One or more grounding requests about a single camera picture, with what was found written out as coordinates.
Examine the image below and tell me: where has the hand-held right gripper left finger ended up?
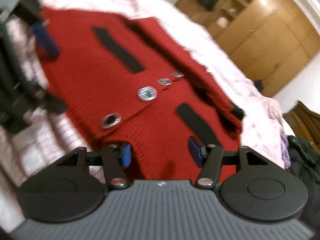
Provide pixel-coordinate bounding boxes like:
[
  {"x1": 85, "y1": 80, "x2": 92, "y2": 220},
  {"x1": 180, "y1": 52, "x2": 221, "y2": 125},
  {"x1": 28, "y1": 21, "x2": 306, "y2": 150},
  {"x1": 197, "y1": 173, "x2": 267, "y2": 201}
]
[{"x1": 54, "y1": 142, "x2": 132, "y2": 190}]

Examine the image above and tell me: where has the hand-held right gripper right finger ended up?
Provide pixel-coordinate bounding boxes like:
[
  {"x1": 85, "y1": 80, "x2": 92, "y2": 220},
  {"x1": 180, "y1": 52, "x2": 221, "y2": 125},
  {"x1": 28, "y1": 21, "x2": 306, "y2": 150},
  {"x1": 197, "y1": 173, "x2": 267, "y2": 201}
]
[{"x1": 188, "y1": 136, "x2": 270, "y2": 190}]

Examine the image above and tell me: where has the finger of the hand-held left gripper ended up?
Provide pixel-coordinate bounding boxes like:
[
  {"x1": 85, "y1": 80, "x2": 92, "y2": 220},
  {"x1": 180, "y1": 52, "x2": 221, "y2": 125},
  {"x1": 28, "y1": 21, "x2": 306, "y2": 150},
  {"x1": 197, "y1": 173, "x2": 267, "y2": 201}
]
[
  {"x1": 37, "y1": 86, "x2": 68, "y2": 114},
  {"x1": 32, "y1": 20, "x2": 61, "y2": 60}
]

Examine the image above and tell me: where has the red knitted cardigan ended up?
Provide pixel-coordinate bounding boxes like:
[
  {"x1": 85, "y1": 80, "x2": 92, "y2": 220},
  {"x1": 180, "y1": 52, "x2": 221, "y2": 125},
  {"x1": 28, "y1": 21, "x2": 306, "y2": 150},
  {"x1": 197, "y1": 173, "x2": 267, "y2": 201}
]
[{"x1": 37, "y1": 7, "x2": 247, "y2": 181}]

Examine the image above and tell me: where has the pink checked bed sheet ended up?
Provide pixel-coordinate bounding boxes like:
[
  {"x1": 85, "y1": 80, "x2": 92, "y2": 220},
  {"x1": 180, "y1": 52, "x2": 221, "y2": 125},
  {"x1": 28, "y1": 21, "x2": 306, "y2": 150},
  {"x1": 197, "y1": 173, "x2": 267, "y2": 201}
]
[{"x1": 0, "y1": 0, "x2": 289, "y2": 232}]

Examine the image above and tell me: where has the purple cloth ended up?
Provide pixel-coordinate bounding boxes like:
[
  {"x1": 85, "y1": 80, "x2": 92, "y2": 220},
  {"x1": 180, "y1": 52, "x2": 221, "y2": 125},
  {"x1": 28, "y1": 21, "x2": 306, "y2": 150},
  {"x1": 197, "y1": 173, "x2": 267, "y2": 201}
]
[{"x1": 279, "y1": 132, "x2": 293, "y2": 171}]

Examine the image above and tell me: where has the black jacket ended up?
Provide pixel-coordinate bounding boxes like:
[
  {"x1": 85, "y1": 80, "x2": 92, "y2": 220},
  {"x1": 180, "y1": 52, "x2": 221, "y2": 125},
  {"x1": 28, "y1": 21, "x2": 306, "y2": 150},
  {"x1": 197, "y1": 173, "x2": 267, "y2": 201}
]
[{"x1": 287, "y1": 135, "x2": 320, "y2": 208}]

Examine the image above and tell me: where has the dark wooden headboard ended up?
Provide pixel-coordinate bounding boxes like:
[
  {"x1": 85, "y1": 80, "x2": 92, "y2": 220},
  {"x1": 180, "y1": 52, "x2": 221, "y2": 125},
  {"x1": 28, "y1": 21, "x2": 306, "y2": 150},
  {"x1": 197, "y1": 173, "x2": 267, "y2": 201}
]
[{"x1": 284, "y1": 100, "x2": 320, "y2": 154}]

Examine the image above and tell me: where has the wooden wardrobe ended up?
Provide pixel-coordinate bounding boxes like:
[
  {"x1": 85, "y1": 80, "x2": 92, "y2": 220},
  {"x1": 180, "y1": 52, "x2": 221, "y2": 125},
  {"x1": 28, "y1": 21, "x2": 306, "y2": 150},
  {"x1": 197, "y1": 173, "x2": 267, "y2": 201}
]
[{"x1": 175, "y1": 0, "x2": 320, "y2": 98}]

